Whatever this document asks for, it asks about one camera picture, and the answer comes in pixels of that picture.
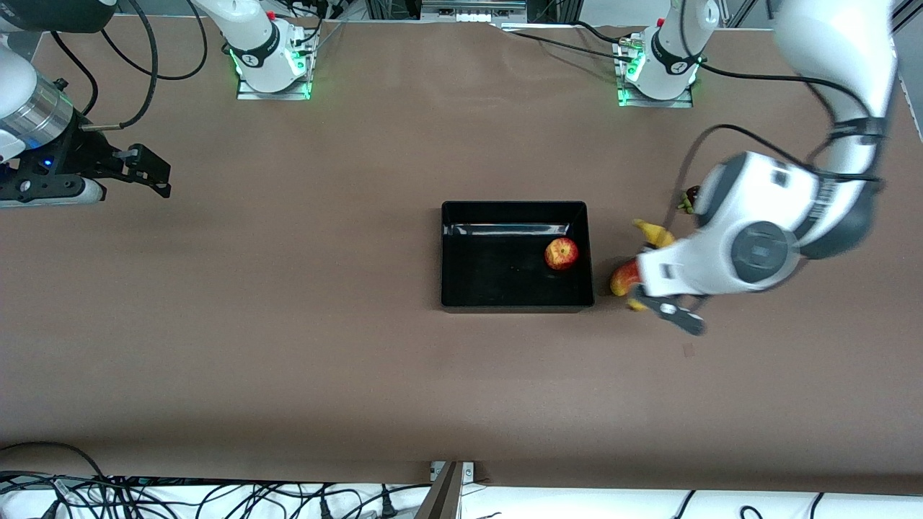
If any yellow banana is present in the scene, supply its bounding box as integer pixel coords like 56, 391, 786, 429
625, 218, 677, 312

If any small red yellow apple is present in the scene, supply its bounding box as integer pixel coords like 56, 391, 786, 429
544, 237, 580, 272

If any black plastic box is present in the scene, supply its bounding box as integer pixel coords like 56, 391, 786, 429
440, 201, 596, 314

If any red yellow mango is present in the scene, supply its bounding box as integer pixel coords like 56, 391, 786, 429
610, 258, 643, 298

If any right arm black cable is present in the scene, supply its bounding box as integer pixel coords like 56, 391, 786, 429
47, 0, 208, 132

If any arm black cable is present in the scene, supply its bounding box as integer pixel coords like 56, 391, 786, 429
47, 0, 208, 132
676, 0, 884, 213

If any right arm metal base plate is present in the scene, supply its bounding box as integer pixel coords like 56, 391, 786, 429
237, 43, 314, 101

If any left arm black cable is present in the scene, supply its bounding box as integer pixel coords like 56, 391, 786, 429
676, 0, 884, 213

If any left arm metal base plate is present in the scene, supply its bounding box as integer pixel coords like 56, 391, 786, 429
617, 40, 694, 109

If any black base power cable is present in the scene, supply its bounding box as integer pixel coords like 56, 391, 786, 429
498, 22, 635, 62

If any arched black floor cable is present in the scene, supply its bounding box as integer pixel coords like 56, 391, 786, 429
0, 441, 110, 482

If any tangled black cable bundle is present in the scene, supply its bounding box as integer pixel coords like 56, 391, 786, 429
0, 472, 433, 519

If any dark metal post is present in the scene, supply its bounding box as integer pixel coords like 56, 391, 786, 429
415, 461, 462, 519

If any aluminium frame profile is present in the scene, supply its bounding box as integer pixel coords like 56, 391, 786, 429
894, 0, 923, 44

